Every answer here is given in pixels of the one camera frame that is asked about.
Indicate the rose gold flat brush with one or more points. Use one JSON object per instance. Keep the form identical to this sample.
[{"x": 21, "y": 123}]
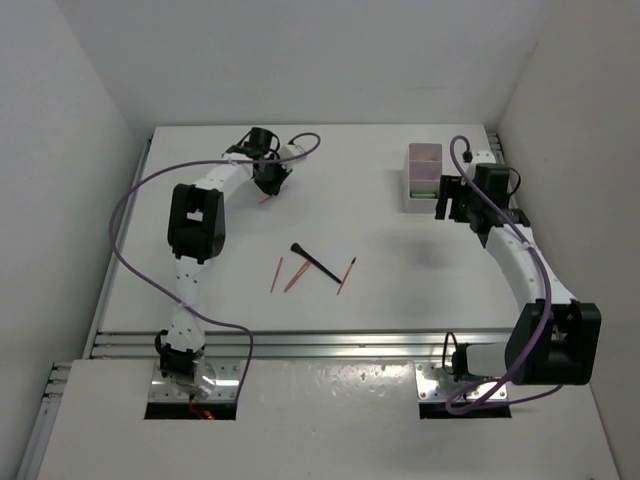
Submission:
[{"x": 302, "y": 270}]

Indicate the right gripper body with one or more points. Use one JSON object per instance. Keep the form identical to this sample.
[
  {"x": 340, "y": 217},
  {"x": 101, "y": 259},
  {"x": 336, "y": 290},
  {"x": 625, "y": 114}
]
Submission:
[{"x": 463, "y": 199}]

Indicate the clear acrylic organizer box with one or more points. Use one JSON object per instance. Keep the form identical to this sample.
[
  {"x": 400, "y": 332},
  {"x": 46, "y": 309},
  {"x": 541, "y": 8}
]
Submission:
[{"x": 414, "y": 205}]

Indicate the metal base plate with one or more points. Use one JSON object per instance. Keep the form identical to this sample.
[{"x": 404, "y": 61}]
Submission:
[
  {"x": 435, "y": 385},
  {"x": 212, "y": 382}
]

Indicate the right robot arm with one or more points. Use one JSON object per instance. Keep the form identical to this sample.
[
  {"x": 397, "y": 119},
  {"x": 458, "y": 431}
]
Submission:
[{"x": 554, "y": 340}]

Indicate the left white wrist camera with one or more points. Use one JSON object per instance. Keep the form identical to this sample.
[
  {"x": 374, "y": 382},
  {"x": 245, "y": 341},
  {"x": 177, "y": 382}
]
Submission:
[{"x": 292, "y": 153}]

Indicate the green tube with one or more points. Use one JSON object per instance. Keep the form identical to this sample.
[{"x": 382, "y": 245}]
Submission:
[{"x": 423, "y": 195}]

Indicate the aluminium front rail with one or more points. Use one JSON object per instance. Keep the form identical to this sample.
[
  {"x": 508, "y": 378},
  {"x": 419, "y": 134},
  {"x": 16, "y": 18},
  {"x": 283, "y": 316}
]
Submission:
[{"x": 282, "y": 345}]

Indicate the black powder brush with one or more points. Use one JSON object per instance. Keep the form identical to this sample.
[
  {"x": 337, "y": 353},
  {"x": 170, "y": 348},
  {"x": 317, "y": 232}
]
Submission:
[{"x": 296, "y": 248}]

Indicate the rose spoolie brush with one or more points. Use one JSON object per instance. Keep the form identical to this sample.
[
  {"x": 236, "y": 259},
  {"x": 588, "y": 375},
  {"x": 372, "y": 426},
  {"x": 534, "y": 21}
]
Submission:
[{"x": 346, "y": 275}]

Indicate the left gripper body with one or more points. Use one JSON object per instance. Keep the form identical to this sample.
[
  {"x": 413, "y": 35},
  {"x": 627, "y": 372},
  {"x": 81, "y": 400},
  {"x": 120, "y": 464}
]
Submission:
[{"x": 271, "y": 175}]

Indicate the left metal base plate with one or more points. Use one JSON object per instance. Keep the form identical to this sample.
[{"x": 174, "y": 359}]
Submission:
[{"x": 212, "y": 382}]

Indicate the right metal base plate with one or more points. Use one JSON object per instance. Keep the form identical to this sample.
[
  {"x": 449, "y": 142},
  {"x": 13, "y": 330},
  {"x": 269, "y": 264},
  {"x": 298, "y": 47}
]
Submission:
[{"x": 435, "y": 385}]

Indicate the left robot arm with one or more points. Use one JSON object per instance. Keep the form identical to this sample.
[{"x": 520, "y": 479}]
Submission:
[{"x": 197, "y": 234}]

